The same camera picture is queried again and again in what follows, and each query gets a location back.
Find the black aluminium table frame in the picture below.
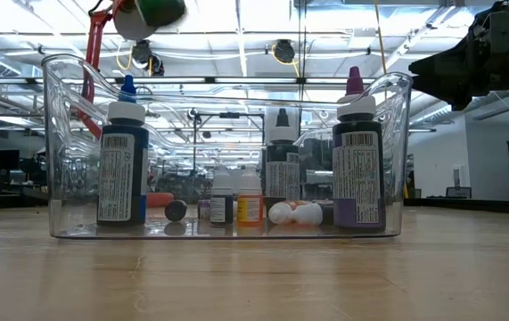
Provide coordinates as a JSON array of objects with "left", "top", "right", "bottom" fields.
[{"left": 0, "top": 191, "right": 509, "bottom": 214}]

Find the small yellow food coloring bottle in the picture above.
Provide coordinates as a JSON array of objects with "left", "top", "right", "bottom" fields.
[{"left": 236, "top": 167, "right": 265, "bottom": 227}]

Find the clear plastic bin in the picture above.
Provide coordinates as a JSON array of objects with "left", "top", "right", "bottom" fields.
[{"left": 41, "top": 53, "right": 415, "bottom": 241}]

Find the small red food coloring bottle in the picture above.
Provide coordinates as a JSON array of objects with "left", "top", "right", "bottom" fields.
[{"left": 291, "top": 200, "right": 324, "bottom": 226}]

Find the black monitor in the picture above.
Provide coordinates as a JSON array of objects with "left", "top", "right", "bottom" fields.
[{"left": 0, "top": 149, "right": 21, "bottom": 172}]

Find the red desk lamp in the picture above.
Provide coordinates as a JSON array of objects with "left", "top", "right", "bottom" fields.
[{"left": 78, "top": 0, "right": 176, "bottom": 209}]

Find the black ceiling cable reel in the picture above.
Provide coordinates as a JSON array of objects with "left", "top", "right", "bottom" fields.
[
  {"left": 130, "top": 38, "right": 166, "bottom": 78},
  {"left": 273, "top": 38, "right": 298, "bottom": 64}
]

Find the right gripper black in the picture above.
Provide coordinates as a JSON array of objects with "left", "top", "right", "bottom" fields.
[{"left": 407, "top": 0, "right": 509, "bottom": 111}]

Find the large blue-capped food coloring bottle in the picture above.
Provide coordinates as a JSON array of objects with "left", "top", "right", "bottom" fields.
[{"left": 96, "top": 74, "right": 151, "bottom": 226}]

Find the large black-capped food coloring bottle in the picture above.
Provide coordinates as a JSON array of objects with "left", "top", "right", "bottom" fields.
[{"left": 264, "top": 107, "right": 302, "bottom": 202}]

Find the small purple food coloring bottle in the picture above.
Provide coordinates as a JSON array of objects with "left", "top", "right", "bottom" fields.
[{"left": 197, "top": 198, "right": 213, "bottom": 221}]

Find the black computer case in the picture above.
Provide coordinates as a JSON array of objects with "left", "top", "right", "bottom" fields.
[{"left": 300, "top": 136, "right": 336, "bottom": 202}]

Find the yellow cable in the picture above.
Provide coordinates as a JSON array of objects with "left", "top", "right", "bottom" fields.
[{"left": 373, "top": 0, "right": 389, "bottom": 76}]

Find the small dark food coloring bottle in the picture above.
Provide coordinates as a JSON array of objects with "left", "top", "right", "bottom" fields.
[
  {"left": 164, "top": 199, "right": 189, "bottom": 223},
  {"left": 209, "top": 165, "right": 235, "bottom": 225}
]

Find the large purple-capped food coloring bottle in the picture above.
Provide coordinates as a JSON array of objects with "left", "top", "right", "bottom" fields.
[{"left": 332, "top": 66, "right": 388, "bottom": 231}]

